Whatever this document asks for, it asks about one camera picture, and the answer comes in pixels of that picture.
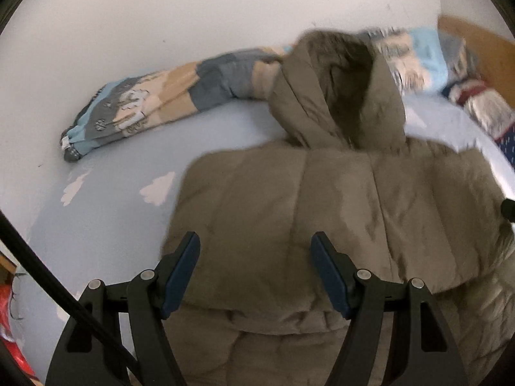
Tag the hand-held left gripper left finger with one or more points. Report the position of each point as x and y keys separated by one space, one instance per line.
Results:
x=183 y=273

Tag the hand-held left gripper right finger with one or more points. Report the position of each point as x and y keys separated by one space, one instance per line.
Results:
x=330 y=277

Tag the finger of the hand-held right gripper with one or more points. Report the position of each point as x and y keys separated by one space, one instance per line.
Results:
x=509 y=210

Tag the brown hooded padded jacket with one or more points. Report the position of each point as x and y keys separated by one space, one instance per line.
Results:
x=261 y=209

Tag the striped dotted pillow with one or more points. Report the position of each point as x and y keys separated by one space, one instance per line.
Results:
x=481 y=106

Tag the wooden headboard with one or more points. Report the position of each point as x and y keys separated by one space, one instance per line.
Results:
x=489 y=52

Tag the red plastic bag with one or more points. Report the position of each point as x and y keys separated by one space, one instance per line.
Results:
x=14 y=337

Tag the rolled patterned quilt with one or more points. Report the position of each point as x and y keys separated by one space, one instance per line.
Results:
x=169 y=92

